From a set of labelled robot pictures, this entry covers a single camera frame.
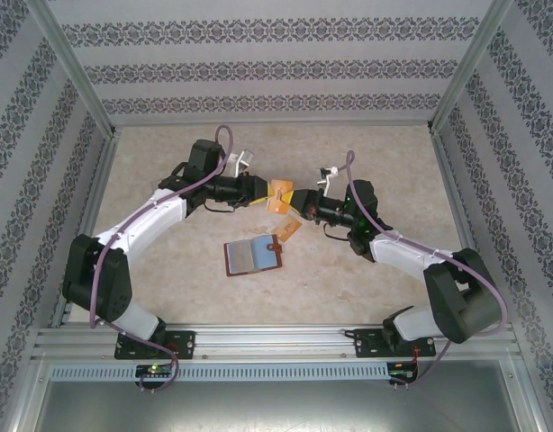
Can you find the aluminium frame post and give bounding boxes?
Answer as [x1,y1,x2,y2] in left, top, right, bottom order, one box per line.
[427,0,516,136]
[26,0,120,139]

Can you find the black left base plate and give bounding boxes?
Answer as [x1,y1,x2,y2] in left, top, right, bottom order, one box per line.
[114,330,198,361]

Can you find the grey metal panel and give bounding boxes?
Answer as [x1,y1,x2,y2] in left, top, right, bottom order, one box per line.
[32,380,534,432]

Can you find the aluminium mounting rail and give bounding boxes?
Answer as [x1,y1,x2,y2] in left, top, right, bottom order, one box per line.
[31,324,525,363]

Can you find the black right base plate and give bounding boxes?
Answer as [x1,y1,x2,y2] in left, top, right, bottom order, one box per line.
[353,328,439,360]

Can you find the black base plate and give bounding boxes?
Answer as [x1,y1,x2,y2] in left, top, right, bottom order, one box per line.
[353,328,439,360]
[114,330,198,361]

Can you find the aluminium side rail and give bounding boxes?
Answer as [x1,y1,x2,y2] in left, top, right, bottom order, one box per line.
[429,128,501,325]
[50,130,122,328]

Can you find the brown leather card holder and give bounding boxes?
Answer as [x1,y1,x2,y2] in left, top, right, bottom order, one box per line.
[223,235,287,277]

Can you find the left circuit board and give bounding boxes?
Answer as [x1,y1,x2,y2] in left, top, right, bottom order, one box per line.
[135,364,174,377]

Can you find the circuit board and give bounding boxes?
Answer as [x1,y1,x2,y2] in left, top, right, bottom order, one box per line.
[389,360,418,377]
[135,364,174,377]

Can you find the right circuit board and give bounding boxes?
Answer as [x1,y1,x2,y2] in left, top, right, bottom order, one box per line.
[389,360,418,377]

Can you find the slotted grey cable duct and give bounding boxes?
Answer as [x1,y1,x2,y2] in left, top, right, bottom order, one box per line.
[48,362,391,383]

